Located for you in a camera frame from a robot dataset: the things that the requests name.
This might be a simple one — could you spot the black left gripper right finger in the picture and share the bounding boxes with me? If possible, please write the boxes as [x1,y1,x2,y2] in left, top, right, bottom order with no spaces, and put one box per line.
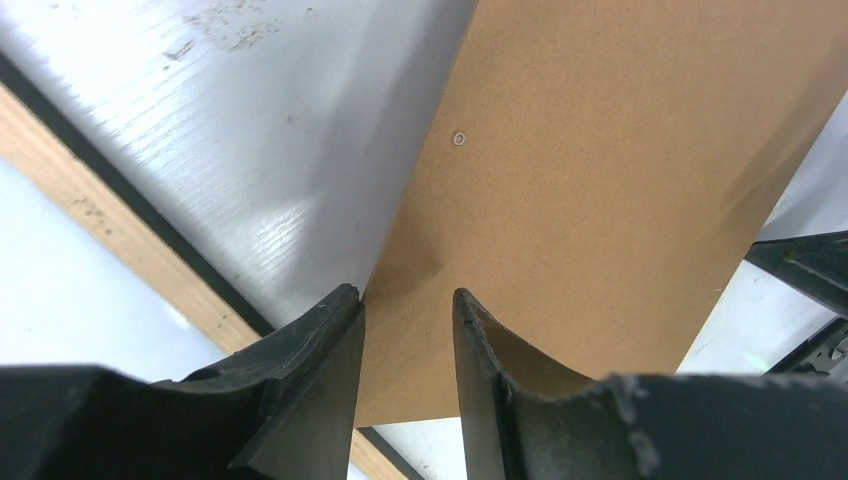
[452,289,847,479]

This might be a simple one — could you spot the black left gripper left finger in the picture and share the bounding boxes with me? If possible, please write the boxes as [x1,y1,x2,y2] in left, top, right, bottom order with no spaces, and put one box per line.
[1,284,365,479]

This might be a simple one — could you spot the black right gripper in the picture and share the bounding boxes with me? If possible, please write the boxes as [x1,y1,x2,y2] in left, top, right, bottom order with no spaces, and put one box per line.
[745,230,847,381]

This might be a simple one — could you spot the brown frame backing board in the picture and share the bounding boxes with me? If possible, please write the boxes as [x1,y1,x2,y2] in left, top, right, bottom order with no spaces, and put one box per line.
[356,1,847,426]

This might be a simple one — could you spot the wooden picture frame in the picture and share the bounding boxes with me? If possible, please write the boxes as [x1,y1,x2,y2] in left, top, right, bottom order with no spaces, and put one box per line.
[1,55,404,479]

